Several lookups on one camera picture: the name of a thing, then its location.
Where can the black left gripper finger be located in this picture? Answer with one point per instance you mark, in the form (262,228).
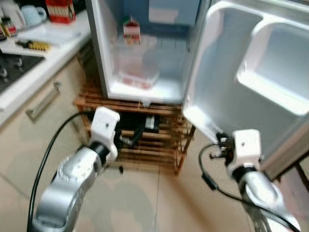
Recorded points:
(139,133)

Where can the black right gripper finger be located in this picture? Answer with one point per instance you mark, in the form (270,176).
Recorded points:
(216,155)

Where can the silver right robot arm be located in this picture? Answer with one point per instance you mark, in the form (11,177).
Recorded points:
(260,193)

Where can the small grey fridge body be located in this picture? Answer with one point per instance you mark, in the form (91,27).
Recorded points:
(169,72)

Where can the white fridge door shelf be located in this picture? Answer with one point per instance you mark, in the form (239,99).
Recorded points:
(275,92)

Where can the black flat box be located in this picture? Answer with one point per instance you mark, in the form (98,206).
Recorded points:
(149,123)

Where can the wooden slatted rack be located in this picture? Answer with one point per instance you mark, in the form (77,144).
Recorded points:
(164,145)

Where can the clear plastic food container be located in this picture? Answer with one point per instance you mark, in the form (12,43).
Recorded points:
(135,72)

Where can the beige hob base cabinet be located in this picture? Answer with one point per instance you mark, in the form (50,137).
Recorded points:
(29,140)

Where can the red and white milk carton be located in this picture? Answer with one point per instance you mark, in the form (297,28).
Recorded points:
(131,33)

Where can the translucent freezer compartment flap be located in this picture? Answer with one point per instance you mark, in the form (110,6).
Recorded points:
(174,12)

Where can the white plastic tray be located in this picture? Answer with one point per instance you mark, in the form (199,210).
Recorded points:
(53,34)

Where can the dark gas hob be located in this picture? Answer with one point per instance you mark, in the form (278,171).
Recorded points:
(17,70)

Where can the yellow and black bit holder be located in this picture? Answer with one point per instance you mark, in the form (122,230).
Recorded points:
(34,46)

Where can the red and white box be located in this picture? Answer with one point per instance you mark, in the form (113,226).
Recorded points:
(60,10)

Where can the light blue mug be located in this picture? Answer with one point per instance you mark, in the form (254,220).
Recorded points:
(31,15)

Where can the small dark sauce bottle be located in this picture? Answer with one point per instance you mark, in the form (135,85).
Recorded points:
(8,28)

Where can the white jug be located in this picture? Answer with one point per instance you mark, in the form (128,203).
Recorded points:
(10,12)

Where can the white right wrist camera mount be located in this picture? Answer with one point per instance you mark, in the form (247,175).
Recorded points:
(247,147)

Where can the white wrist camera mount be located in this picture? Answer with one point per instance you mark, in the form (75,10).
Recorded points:
(104,128)
(247,147)

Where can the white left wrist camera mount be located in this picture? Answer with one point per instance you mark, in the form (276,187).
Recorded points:
(104,128)

